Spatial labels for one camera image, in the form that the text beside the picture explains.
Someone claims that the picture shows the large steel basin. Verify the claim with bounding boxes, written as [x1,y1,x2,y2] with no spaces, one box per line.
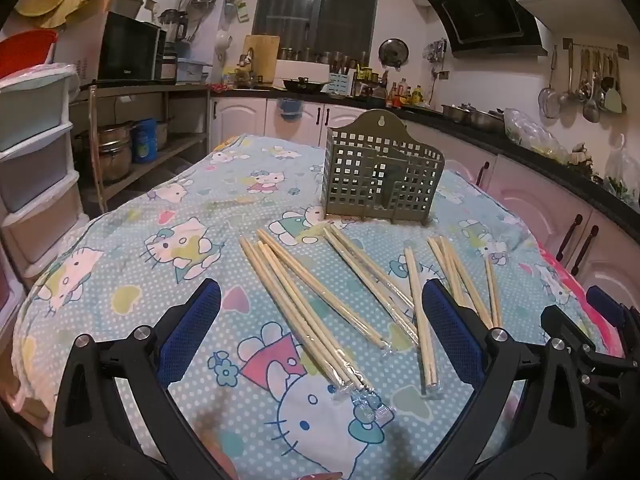
[470,107,506,131]

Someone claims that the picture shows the plastic drawer unit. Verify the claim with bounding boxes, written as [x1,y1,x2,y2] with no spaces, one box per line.
[0,62,86,273]

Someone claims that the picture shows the white box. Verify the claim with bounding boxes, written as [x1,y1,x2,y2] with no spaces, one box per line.
[276,59,331,86]

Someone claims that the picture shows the black range hood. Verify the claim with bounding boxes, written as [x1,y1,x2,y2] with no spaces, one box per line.
[422,0,551,58]

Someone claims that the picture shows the hanging steel pot lid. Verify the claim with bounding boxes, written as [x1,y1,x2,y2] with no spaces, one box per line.
[378,37,411,68]

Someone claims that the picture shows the green lattice plastic utensil holder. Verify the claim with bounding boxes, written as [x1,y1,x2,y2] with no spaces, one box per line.
[320,109,445,227]

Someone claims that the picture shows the wooden shelf rack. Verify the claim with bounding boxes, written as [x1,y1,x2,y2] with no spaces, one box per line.
[67,82,211,213]

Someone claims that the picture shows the plastic bag with greens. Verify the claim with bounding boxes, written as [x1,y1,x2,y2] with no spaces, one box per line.
[602,135,640,201]

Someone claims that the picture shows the spice rack with jars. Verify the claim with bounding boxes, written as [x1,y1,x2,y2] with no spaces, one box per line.
[356,66,388,98]

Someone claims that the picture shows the blue plastic bag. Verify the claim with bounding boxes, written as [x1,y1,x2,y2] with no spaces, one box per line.
[277,97,303,121]

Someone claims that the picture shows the cluster of sauce bottles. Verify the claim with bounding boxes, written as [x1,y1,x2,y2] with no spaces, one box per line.
[385,77,436,108]

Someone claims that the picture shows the wooden cutting board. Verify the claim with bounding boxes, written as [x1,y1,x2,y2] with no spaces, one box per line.
[243,34,281,83]

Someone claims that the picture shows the cartoon cat printed blanket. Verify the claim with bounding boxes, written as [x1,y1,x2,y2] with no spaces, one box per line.
[11,134,601,480]

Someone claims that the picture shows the blue knife holder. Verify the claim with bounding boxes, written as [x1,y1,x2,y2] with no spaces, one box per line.
[327,71,357,98]

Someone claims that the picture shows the red plastic basin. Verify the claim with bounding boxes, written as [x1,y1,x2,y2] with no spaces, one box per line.
[0,29,58,81]

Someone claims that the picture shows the row of metal jars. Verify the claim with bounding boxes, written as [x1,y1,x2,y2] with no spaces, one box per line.
[280,47,371,63]

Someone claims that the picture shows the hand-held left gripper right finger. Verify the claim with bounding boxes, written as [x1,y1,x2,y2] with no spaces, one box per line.
[407,278,593,480]

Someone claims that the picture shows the blender jug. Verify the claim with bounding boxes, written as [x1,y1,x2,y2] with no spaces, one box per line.
[160,9,190,43]

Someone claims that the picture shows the black microwave oven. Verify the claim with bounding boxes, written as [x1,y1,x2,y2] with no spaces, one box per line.
[97,10,168,83]

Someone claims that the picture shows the group of wooden chopsticks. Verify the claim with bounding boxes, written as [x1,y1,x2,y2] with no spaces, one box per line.
[239,225,502,413]

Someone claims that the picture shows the black kitchen countertop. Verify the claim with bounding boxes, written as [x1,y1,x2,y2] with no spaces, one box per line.
[210,82,640,216]

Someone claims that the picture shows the small steel basin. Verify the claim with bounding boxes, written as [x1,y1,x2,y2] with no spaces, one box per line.
[441,102,473,122]

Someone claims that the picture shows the black wok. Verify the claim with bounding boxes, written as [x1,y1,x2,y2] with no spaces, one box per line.
[282,76,331,93]

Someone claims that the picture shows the row of hanging kitchen utensils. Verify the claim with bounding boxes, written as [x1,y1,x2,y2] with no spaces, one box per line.
[539,37,629,123]

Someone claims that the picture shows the white base cabinets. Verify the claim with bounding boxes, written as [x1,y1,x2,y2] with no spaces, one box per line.
[209,96,640,311]

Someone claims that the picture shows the blue dish tray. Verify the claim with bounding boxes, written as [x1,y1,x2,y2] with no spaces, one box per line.
[176,57,213,85]

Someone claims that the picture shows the dark kitchen window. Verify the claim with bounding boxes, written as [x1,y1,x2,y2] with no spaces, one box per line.
[252,0,381,52]

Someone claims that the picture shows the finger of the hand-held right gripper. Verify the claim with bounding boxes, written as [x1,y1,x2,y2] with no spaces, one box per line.
[541,304,609,362]
[586,285,640,356]

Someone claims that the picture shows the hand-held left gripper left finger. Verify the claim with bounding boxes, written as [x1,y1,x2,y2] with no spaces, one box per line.
[51,277,236,480]

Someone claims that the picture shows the clear plastic bag of food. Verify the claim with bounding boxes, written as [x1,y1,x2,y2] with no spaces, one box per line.
[502,107,571,161]

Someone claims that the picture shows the blue packet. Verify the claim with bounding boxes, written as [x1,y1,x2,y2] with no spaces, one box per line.
[131,119,160,163]

